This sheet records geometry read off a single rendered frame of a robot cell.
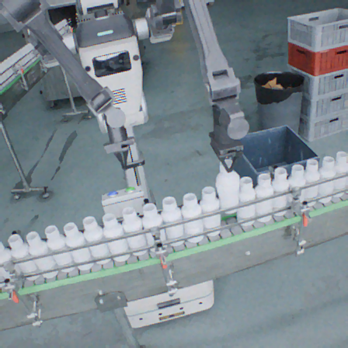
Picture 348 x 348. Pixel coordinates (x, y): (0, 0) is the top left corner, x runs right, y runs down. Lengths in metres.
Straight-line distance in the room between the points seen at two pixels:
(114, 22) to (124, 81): 0.24
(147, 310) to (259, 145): 1.04
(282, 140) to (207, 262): 0.89
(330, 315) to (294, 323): 0.22
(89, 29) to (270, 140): 1.00
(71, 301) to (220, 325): 1.10
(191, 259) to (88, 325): 1.23
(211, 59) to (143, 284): 0.72
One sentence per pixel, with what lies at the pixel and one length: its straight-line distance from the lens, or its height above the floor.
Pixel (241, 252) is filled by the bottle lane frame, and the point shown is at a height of 0.92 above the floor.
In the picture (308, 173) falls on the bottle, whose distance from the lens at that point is 1.21.
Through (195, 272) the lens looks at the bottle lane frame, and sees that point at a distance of 1.22.
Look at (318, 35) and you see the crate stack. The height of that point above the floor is 1.03.
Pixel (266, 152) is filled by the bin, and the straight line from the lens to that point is 1.87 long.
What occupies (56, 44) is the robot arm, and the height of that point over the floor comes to 1.63.
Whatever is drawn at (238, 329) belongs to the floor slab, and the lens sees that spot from 2.11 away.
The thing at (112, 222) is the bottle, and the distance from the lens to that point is 1.05.
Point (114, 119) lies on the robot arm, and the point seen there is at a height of 1.38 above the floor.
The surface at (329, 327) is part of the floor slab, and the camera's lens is 2.18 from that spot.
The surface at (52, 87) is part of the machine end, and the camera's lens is 5.02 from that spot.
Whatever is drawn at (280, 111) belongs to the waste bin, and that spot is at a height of 0.43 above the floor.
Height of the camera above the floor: 1.84
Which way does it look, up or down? 36 degrees down
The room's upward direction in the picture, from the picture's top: 9 degrees counter-clockwise
